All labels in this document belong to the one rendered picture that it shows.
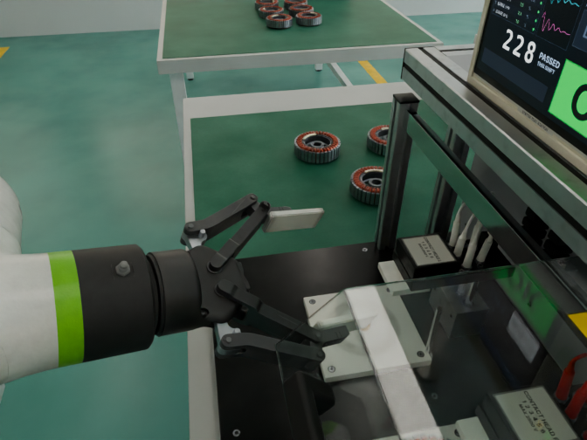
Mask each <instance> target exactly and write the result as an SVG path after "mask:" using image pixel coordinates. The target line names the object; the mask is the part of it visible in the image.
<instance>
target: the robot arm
mask: <svg viewBox="0 0 587 440"><path fill-rule="evenodd" d="M323 214H324V210H323V208H317V209H305V210H291V208H290V207H287V206H284V207H271V204H270V203H269V202H267V201H262V202H261V203H259V202H258V197H257V196H256V195H255V194H252V193H251V194H248V195H247V196H244V197H242V198H240V199H239V200H237V201H236V202H234V203H232V204H230V205H228V206H226V207H225V208H223V209H221V210H220V211H218V212H216V213H214V214H213V215H211V216H209V217H206V218H205V219H203V220H197V221H193V222H187V223H186V224H185V225H184V228H183V233H182V235H181V239H180V243H181V244H183V245H185V246H187V247H188V249H189V250H188V251H186V250H183V249H176V250H167V251H152V252H149V253H147V255H145V253H144V252H143V250H142V248H141V247H139V246H138V245H137V244H126V245H117V246H108V247H100V248H90V249H81V250H72V251H55V252H46V253H32V254H22V248H21V239H22V224H23V214H22V210H21V209H20V203H19V201H18V198H17V195H16V194H15V192H14V190H13V189H12V188H11V186H10V185H9V184H8V183H7V182H6V181H5V180H4V179H3V178H2V177H1V176H0V385H3V384H5V383H7V382H12V381H15V380H16V379H19V378H23V377H26V376H28V375H34V374H36V373H40V372H44V371H47V370H51V369H55V368H62V367H66V366H71V365H75V364H80V363H83V362H88V361H96V360H99V359H104V358H108V357H113V356H117V355H121V354H129V353H133V352H138V351H142V350H146V349H149V347H150V346H151V344H152V343H153V340H154V337H155V335H156V336H158V337H160V336H164V335H169V334H173V333H182V332H187V331H191V330H194V329H197V328H199V327H211V328H214V329H215V333H216V337H217V343H218V346H217V347H216V349H215V355H216V356H217V357H218V358H219V359H226V358H233V357H245V358H248V359H252V360H256V361H263V362H267V363H272V364H275V365H279V362H278V357H277V353H276V348H275V344H277V343H278V342H279V341H280V340H282V339H283V338H284V337H285V336H287V335H288V334H289V333H290V332H292V331H293V330H294V329H295V328H296V327H297V326H298V325H299V324H301V323H302V322H301V321H299V320H297V319H295V318H293V317H291V316H288V315H286V314H284V313H282V312H280V311H278V310H276V309H274V308H272V307H270V306H268V305H266V304H264V303H262V301H261V299H260V298H259V297H257V296H254V295H252V294H250V293H249V291H250V290H251V287H250V285H249V282H248V281H247V279H246V278H245V276H244V270H243V266H242V264H241V262H238V261H237V260H236V259H235V257H236V256H237V255H238V254H239V253H240V251H241V250H242V249H243V248H244V246H245V245H246V244H247V243H248V241H249V240H250V239H251V238H252V236H253V235H254V234H255V233H256V231H257V230H258V229H259V228H260V226H261V225H262V224H264V225H263V227H262V230H263V232H273V231H282V230H298V229H307V228H315V226H316V224H318V222H319V221H320V219H321V217H322V215H323ZM248 216H249V218H248V219H247V220H246V221H245V223H244V224H243V225H242V226H241V227H240V228H239V230H238V231H237V232H236V233H235V234H234V235H233V237H232V238H230V239H229V240H228V241H227V242H226V243H225V244H224V246H223V247H222V248H221V249H220V250H219V251H215V250H213V249H211V248H209V247H207V246H204V244H205V241H207V240H209V239H211V238H213V237H215V236H216V235H217V234H219V233H221V232H222V231H224V230H226V229H228V228H229V227H231V226H233V225H234V224H235V223H237V222H239V221H241V220H242V219H244V218H245V217H248ZM243 306H245V307H247V308H248V310H246V311H245V310H243V309H241V308H242V307H243ZM231 320H235V321H237V322H238V323H240V324H242V325H244V326H253V327H256V328H258V329H259V330H261V331H263V332H265V333H268V334H271V335H272V336H274V337H276V338H278V339H279V340H278V339H274V338H271V337H266V336H263V335H259V334H255V333H241V332H240V329H239V328H231V327H229V325H228V323H229V322H230V321H231Z"/></svg>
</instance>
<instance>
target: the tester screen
mask: <svg viewBox="0 0 587 440"><path fill-rule="evenodd" d="M584 9H586V10H587V0H493V3H492V8H491V11H490V15H489V19H488V22H487V29H486V33H485V37H484V41H483V45H482V48H481V52H480V59H479V63H478V66H477V67H478V68H479V69H481V70H482V71H483V72H484V73H486V74H487V75H488V76H490V77H491V78H493V79H494V80H496V81H497V82H499V83H500V84H501V85H503V86H505V87H506V88H507V89H508V90H509V91H511V92H512V93H514V94H515V95H517V96H518V97H519V98H521V99H522V100H524V101H525V102H527V103H528V104H530V105H531V106H532V107H533V108H535V109H536V110H537V111H539V112H540V113H542V114H543V115H545V116H546V117H548V118H549V119H550V120H552V121H554V122H555V123H556V124H557V125H558V126H560V127H561V128H563V129H564V130H566V131H567V132H568V133H570V134H572V135H573V136H574V137H576V138H577V139H578V140H580V141H581V142H582V143H584V144H585V145H586V146H587V138H585V137H584V136H582V135H581V134H580V133H578V132H577V131H576V130H574V129H573V128H572V127H570V126H568V125H567V124H565V123H564V122H562V121H561V120H559V119H558V118H557V117H555V116H554V115H553V114H552V113H550V112H548V110H549V107H550V104H551V101H552V99H553V96H554V93H555V90H556V87H557V84H558V81H559V79H560V76H561V73H562V70H563V67H564V64H565V61H566V59H567V60H569V61H571V62H573V63H575V64H577V65H579V66H581V67H582V68H584V69H586V70H587V52H584V51H582V50H579V49H577V48H576V47H574V46H572V44H573V41H574V38H575V36H576V33H577V29H578V26H579V24H580V21H581V18H582V15H583V13H584ZM506 26H507V27H509V28H511V29H513V30H514V31H517V32H519V33H521V34H522V35H524V36H526V37H528V38H530V39H532V40H534V41H535V42H537V43H539V48H538V51H537V54H536V56H535V62H534V64H533V67H532V68H531V67H529V66H527V65H525V64H523V63H522V62H521V61H519V60H518V59H516V58H514V57H512V56H511V55H509V54H507V53H506V52H504V51H503V50H501V42H502V39H503V36H504V32H505V29H506ZM485 47H486V48H487V49H488V50H490V51H491V52H494V53H495V54H497V55H498V56H500V57H502V58H504V59H505V60H506V61H507V62H509V63H511V64H512V65H514V66H516V67H518V68H519V69H521V70H522V71H524V72H525V73H527V74H528V75H530V76H531V77H533V78H535V79H537V80H538V81H540V82H542V83H543V84H544V85H545V86H547V87H548V90H547V92H546V95H545V98H544V101H543V103H542V102H541V101H540V100H538V99H537V98H535V97H534V96H532V95H531V94H529V93H527V92H526V91H524V90H523V89H521V88H520V87H518V85H516V84H515V83H513V82H512V81H510V80H509V79H507V78H505V77H504V76H502V75H501V74H500V73H498V72H497V71H495V70H494V69H493V68H491V67H490V66H488V65H486V64H485V63H484V62H482V61H481V59H482V55H483V51H484V48H485Z"/></svg>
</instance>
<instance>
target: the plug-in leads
mask: <svg viewBox="0 0 587 440"><path fill-rule="evenodd" d="M465 205H466V204H465V203H463V204H462V205H461V206H460V208H459V210H458V213H457V215H456V218H455V220H454V221H453V226H452V234H451V238H450V242H449V243H448V245H449V247H450V248H451V249H452V250H454V252H453V253H454V254H455V256H456V257H457V259H461V258H462V256H463V255H462V251H463V249H464V245H465V242H466V234H467V229H468V227H469V225H470V223H471V222H472V220H473V218H474V217H475V215H474V214H472V215H471V217H470V219H469V220H468V222H467V224H466V227H465V229H464V230H463V232H462V234H461V235H460V236H459V229H460V224H461V221H460V212H461V211H462V209H463V208H464V207H465ZM482 226H483V225H482V223H481V222H480V221H479V220H478V221H477V223H476V225H474V228H473V234H472V236H471V239H470V243H469V245H468V246H467V247H466V248H467V252H466V256H465V259H464V262H463V264H461V266H460V267H461V268H462V269H463V270H464V271H467V272H469V271H470V270H472V268H473V267H472V262H473V257H474V254H475V252H476V251H477V250H478V247H477V244H478V241H479V242H480V243H481V244H482V247H481V249H480V252H479V254H478V256H477V257H476V258H475V259H474V261H475V263H476V264H479V263H481V264H485V263H486V257H487V254H488V252H489V250H492V249H497V247H498V243H497V242H496V241H495V240H494V238H493V237H492V236H491V235H490V233H489V232H488V231H481V228H482ZM480 232H481V233H480ZM479 238H480V239H479Z"/></svg>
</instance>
